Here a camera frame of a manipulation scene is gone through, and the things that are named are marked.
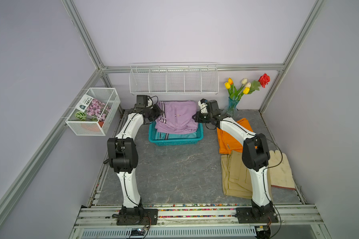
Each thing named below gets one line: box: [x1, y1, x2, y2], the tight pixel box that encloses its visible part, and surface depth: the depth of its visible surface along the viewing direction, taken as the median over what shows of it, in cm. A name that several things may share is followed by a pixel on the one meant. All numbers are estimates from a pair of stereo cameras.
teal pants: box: [154, 130, 197, 140], surface depth 102 cm
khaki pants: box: [220, 150, 253, 200], surface depth 85 cm
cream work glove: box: [268, 149, 296, 190], surface depth 88 cm
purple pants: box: [154, 100, 198, 135], surface depth 96 cm
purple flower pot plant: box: [74, 94, 112, 128], surface depth 75 cm
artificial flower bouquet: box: [224, 73, 271, 103], surface depth 96 cm
